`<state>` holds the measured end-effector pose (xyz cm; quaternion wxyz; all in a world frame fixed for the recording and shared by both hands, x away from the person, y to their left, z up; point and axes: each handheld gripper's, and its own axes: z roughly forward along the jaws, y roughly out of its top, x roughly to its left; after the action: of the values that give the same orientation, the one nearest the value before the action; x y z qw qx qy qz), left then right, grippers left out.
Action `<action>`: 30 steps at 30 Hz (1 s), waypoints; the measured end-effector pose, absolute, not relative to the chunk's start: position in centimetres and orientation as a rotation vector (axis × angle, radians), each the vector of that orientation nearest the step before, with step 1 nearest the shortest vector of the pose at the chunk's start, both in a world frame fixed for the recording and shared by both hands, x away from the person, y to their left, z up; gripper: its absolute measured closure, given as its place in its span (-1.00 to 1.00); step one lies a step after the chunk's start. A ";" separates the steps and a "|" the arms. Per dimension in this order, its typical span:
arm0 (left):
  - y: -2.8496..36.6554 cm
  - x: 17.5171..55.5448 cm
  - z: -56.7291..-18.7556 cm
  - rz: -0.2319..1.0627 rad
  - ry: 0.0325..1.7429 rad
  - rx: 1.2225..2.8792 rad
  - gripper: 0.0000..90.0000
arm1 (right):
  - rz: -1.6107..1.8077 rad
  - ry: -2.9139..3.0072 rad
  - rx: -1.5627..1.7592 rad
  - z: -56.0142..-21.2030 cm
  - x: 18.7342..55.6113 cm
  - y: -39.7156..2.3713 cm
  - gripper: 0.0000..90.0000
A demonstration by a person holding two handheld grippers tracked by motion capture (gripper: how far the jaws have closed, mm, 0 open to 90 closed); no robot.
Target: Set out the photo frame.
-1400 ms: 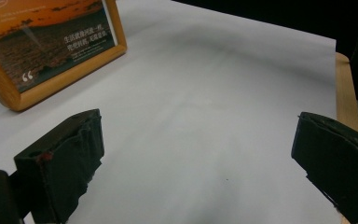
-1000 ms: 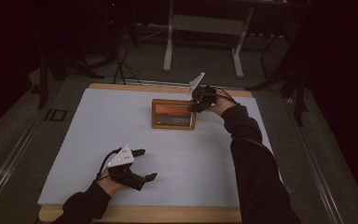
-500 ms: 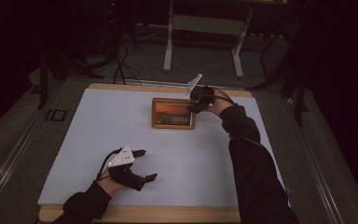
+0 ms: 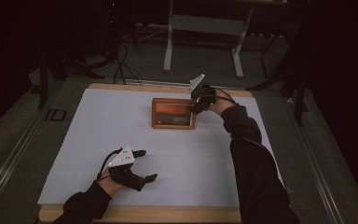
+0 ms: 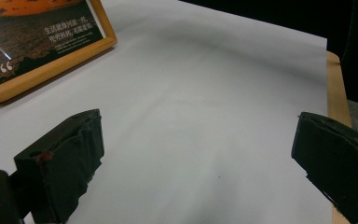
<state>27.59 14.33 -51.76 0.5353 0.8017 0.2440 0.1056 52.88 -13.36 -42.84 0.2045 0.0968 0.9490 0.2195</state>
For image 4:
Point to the orange wooden tray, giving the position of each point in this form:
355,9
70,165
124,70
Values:
172,114

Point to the person's left hand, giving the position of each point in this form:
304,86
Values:
108,185

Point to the black floor socket plate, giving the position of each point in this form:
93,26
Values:
56,114

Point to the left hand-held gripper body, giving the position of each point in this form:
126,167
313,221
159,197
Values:
123,158

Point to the white metal desk frame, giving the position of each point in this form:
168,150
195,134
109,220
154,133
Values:
167,56

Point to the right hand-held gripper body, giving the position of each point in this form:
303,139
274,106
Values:
206,95

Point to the metal floor rail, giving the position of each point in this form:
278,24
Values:
317,168
9,161

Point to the person's right hand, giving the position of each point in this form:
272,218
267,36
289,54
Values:
223,102

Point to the black metal stand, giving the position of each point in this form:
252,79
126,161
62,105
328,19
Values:
298,93
43,87

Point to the white table mat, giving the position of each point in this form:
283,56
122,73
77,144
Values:
105,130

